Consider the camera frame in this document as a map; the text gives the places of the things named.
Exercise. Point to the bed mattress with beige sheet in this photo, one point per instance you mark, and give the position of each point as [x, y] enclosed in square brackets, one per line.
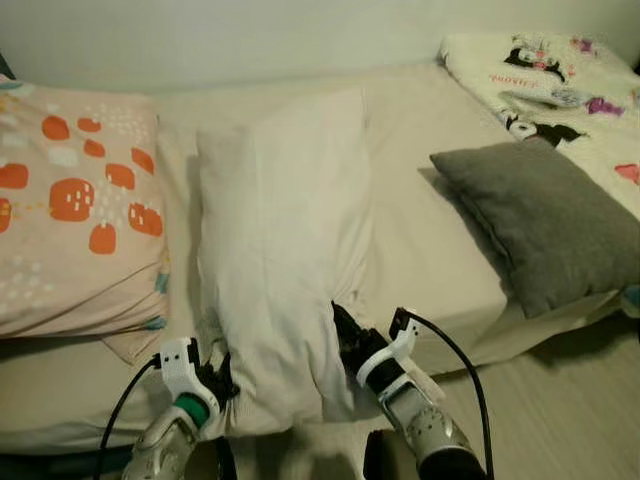
[420, 240]

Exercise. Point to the white pillow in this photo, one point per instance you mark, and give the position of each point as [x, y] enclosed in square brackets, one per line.
[280, 230]

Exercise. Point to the grey pillow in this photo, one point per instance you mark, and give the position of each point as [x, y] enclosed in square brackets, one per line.
[540, 222]

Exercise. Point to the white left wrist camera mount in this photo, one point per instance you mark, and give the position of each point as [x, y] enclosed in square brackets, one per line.
[180, 366]

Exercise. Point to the pink pillow with orange spots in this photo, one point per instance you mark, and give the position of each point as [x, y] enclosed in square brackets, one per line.
[80, 205]

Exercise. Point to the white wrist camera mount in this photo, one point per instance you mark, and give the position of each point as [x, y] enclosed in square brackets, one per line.
[180, 366]
[386, 354]

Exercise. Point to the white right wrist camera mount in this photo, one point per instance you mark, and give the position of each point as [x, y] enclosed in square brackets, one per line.
[386, 354]

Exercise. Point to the cream cartoon print blanket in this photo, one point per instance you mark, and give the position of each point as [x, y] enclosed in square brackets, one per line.
[545, 75]

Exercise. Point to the black right robot leg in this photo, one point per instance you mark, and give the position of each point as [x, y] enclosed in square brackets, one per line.
[385, 458]

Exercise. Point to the dark bed frame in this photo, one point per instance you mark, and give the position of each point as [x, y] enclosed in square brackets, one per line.
[40, 468]

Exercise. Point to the black left robot leg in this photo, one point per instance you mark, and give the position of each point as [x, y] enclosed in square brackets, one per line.
[218, 460]

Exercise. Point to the black robot leg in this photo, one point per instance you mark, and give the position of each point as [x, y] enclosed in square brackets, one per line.
[218, 460]
[385, 458]

